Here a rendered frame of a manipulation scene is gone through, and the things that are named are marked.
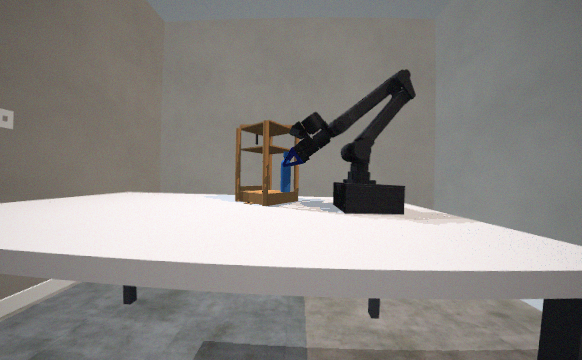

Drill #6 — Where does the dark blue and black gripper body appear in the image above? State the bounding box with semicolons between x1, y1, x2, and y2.
293;141;319;163

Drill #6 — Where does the blue bottle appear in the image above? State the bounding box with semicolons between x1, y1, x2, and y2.
280;152;291;192

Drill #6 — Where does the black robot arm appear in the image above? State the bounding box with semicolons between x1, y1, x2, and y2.
289;70;416;184

